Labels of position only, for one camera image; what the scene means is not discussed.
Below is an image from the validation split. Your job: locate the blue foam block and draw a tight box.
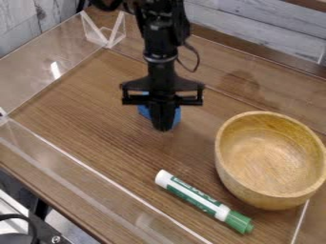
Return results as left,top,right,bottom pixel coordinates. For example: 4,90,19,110
138,104,180,132

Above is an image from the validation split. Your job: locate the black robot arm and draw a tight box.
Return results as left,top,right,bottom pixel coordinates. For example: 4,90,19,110
91,0,205,132

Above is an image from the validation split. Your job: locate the black equipment with cable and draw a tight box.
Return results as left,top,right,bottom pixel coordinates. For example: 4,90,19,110
0,213,72,244

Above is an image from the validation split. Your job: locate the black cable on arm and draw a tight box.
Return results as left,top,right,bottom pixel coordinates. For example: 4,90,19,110
176,42,202,73

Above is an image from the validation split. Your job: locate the green white marker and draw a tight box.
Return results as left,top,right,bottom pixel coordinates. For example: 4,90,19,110
154,170,254,234

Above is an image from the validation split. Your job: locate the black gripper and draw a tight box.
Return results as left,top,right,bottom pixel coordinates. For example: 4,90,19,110
120,56,205,131

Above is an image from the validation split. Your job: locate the brown wooden bowl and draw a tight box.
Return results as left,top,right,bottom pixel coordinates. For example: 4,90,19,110
214,111,326,211

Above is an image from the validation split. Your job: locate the clear acrylic tray wall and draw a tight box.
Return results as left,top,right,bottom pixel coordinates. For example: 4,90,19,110
0,10,326,244

